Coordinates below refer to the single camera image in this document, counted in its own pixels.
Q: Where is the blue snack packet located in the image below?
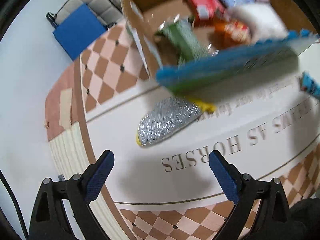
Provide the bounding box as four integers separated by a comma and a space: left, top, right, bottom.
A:
300, 72, 320, 100

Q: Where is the green packet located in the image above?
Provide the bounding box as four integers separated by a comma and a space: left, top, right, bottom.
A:
155, 20, 209, 66

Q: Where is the open cardboard box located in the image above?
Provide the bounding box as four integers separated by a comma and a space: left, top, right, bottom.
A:
118, 0, 320, 98

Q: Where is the silver sparkly yellow scrubber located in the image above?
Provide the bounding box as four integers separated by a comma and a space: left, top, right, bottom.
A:
136, 96, 216, 147

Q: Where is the white soft cloth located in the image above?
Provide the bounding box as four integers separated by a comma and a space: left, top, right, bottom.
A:
227, 3, 289, 44

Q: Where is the red mesh packet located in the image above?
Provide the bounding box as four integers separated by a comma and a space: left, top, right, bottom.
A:
183, 0, 225, 27

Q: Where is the orange snack packet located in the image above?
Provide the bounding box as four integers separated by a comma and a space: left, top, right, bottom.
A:
214, 21, 251, 49

